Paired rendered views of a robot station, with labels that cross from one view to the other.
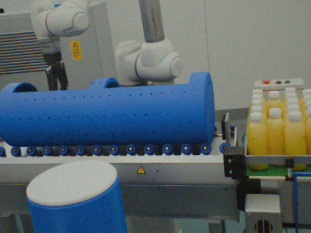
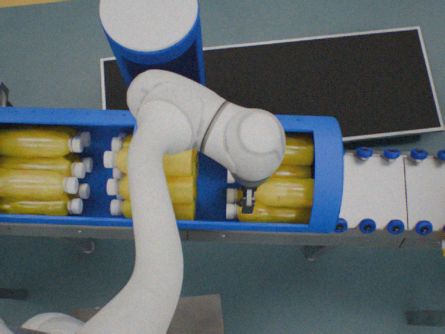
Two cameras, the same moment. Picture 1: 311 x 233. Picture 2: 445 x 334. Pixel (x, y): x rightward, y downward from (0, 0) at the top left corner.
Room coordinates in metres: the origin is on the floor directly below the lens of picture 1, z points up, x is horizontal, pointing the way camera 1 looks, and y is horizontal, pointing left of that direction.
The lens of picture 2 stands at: (2.04, 0.27, 2.35)
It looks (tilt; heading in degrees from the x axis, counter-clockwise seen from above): 74 degrees down; 165
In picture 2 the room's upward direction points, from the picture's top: straight up
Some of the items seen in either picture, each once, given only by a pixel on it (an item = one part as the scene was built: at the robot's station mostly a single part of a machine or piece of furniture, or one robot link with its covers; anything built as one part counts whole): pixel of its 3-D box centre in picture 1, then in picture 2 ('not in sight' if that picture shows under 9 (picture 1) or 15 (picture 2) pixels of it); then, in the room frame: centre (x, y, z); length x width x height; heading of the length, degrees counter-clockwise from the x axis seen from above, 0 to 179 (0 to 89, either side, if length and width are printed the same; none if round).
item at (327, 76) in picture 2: not in sight; (268, 99); (1.16, 0.71, 0.07); 1.50 x 0.52 x 0.15; 82
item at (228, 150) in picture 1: (235, 162); not in sight; (1.32, -0.26, 0.95); 0.10 x 0.07 x 0.10; 164
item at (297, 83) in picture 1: (278, 92); not in sight; (1.74, -0.56, 1.05); 0.20 x 0.10 x 0.10; 74
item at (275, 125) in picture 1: (275, 138); not in sight; (1.38, -0.43, 0.99); 0.07 x 0.07 x 0.19
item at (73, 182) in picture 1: (73, 181); (149, 7); (1.18, 0.28, 1.03); 0.28 x 0.28 x 0.01
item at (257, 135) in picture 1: (257, 142); not in sight; (1.36, -0.36, 0.99); 0.07 x 0.07 x 0.19
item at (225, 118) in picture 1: (226, 131); not in sight; (1.52, -0.28, 0.99); 0.10 x 0.02 x 0.12; 164
